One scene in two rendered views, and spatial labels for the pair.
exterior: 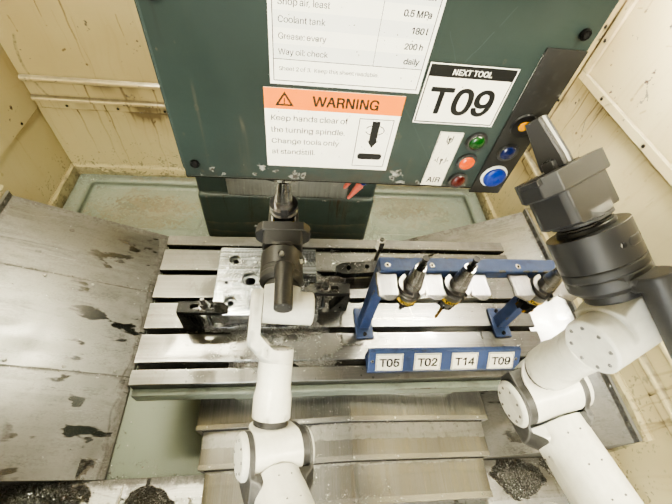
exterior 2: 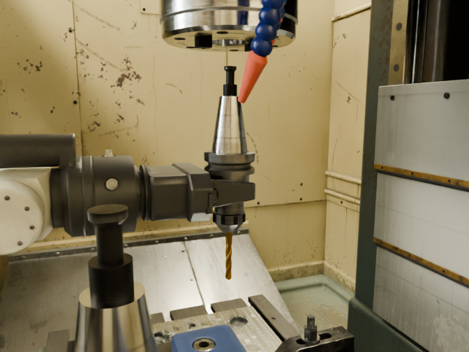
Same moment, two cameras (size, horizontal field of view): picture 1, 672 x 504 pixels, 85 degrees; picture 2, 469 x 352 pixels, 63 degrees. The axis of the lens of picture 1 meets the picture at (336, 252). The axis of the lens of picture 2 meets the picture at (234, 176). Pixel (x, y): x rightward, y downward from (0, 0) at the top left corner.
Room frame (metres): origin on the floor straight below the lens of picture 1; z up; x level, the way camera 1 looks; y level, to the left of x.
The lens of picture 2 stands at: (0.49, -0.34, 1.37)
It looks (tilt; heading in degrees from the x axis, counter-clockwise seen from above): 10 degrees down; 81
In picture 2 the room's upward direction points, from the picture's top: straight up
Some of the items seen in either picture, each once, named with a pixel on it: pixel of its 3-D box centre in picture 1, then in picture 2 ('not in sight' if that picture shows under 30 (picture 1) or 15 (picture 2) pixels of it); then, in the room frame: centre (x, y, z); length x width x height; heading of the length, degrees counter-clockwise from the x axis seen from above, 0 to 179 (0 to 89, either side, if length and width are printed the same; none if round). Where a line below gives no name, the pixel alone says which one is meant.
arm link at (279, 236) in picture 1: (282, 249); (149, 190); (0.46, 0.12, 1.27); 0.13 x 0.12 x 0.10; 101
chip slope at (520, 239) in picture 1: (463, 317); not in sight; (0.68, -0.50, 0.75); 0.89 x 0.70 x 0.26; 11
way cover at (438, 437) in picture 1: (349, 445); not in sight; (0.21, -0.14, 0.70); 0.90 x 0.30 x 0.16; 101
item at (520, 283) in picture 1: (522, 287); not in sight; (0.52, -0.45, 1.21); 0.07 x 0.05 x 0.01; 11
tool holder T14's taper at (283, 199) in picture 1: (283, 191); (229, 124); (0.56, 0.13, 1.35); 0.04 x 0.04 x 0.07
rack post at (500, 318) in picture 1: (521, 300); not in sight; (0.60, -0.55, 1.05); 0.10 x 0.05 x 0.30; 11
